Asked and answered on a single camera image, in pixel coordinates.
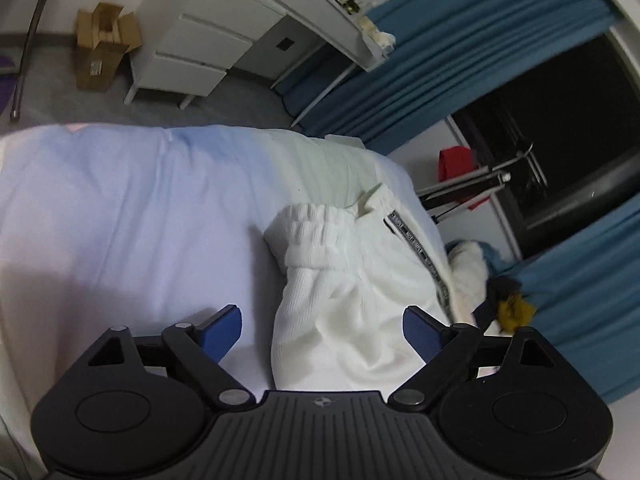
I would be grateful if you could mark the pile of mixed clothes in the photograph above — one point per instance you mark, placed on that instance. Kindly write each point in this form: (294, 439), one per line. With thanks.
(492, 285)

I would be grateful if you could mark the dark window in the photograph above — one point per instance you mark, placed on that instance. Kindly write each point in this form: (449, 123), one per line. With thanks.
(550, 135)

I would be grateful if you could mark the curved metal pipe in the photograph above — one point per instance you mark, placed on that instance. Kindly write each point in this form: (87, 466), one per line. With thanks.
(32, 35)

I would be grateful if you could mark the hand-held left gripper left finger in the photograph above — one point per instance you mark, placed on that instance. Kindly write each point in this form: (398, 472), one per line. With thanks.
(223, 331)

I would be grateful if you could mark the red cloth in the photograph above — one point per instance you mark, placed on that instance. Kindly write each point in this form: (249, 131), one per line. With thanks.
(456, 166)

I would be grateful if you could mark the open cardboard box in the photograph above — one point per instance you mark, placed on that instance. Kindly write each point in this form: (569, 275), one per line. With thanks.
(102, 45)

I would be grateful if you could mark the blue curtain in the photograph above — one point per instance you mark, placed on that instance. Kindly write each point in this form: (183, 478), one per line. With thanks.
(450, 55)
(582, 305)

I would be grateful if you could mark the white desk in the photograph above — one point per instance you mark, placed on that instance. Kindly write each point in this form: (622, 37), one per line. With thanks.
(320, 15)

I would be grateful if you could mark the white drawer cabinet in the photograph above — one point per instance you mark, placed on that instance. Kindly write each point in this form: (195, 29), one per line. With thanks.
(192, 35)

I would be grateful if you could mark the clothes drying rack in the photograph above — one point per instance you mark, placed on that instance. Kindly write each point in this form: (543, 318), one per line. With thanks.
(475, 185)

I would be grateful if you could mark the white ribbed sweatpants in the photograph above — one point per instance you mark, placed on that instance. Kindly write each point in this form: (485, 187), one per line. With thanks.
(350, 300)

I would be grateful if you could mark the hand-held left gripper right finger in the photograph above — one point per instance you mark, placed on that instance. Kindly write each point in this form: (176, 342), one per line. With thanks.
(422, 332)

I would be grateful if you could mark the bed with white sheet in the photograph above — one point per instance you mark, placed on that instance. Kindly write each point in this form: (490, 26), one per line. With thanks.
(150, 240)

